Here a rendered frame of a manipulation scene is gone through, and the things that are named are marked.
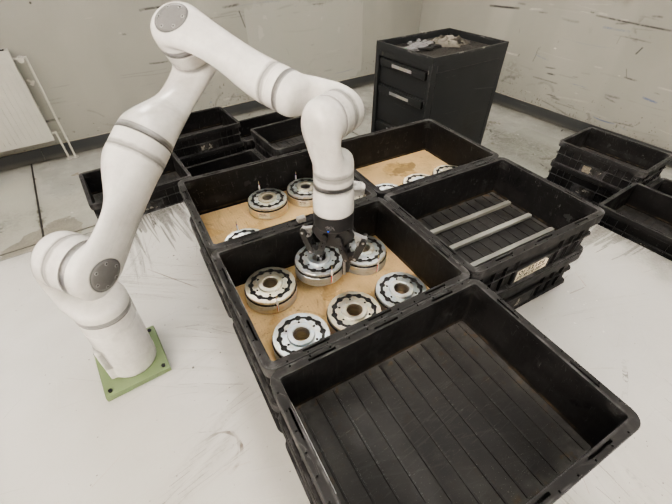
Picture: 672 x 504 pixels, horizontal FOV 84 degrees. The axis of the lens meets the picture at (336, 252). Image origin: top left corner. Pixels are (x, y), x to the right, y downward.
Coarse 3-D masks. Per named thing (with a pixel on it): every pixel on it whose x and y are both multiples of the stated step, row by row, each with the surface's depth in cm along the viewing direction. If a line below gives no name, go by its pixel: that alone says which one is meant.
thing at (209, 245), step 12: (276, 156) 101; (288, 156) 101; (228, 168) 96; (240, 168) 96; (180, 180) 92; (192, 180) 92; (360, 180) 92; (180, 192) 91; (372, 192) 87; (192, 204) 84; (192, 216) 80; (312, 216) 80; (204, 228) 77; (276, 228) 77; (204, 240) 74; (228, 240) 74; (240, 240) 74
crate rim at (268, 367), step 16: (256, 240) 74; (432, 240) 74; (448, 256) 71; (224, 272) 69; (464, 272) 68; (224, 288) 67; (432, 288) 65; (240, 304) 62; (400, 304) 62; (240, 320) 60; (368, 320) 60; (256, 336) 57; (336, 336) 57; (256, 352) 55; (304, 352) 55; (272, 368) 53
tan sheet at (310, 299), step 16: (384, 272) 82; (240, 288) 78; (304, 288) 78; (320, 288) 78; (336, 288) 78; (352, 288) 78; (368, 288) 78; (304, 304) 75; (320, 304) 75; (256, 320) 72; (272, 320) 72; (272, 352) 67
